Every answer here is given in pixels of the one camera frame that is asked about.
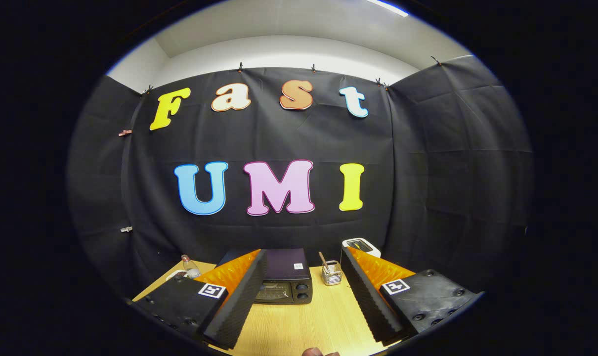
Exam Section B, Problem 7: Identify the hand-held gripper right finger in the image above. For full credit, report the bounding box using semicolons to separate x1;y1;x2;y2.
341;246;479;347

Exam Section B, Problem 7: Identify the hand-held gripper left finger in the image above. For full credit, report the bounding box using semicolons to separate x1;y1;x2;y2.
131;249;268;351

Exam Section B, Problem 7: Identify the black toaster oven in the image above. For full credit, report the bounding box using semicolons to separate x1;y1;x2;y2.
216;248;313;305

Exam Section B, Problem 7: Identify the white bread toaster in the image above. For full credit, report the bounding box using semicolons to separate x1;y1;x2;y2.
342;238;382;259

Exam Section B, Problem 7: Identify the clear plastic water bottle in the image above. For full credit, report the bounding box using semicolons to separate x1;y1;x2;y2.
181;255;201;278

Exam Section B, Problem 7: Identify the black backdrop cloth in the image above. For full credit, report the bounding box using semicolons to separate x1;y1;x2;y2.
67;54;534;297

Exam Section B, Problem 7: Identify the row of small black clips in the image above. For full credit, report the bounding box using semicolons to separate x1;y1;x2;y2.
143;55;443;94

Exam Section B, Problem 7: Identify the ceiling light strip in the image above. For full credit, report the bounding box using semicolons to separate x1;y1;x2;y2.
366;0;409;18

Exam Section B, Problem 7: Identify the wire mesh utensil holder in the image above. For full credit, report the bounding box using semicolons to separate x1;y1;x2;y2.
322;261;343;286

